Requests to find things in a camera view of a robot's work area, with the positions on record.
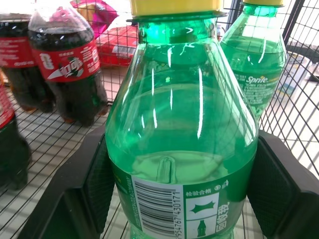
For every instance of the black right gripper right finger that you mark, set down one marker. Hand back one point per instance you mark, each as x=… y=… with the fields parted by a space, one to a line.
x=281 y=189

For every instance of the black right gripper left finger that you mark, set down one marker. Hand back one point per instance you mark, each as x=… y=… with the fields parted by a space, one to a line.
x=74 y=189

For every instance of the green Sprite bottle yellow cap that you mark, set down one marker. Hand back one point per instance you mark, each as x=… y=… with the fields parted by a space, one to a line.
x=182 y=119
x=256 y=64

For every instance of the cola bottle red label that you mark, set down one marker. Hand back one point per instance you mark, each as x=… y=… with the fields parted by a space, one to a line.
x=20 y=62
x=67 y=64
x=11 y=139

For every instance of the red snack package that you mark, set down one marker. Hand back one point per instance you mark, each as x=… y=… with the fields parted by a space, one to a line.
x=117 y=44

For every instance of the pink snack bag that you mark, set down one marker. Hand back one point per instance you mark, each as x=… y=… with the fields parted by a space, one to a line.
x=96 y=15

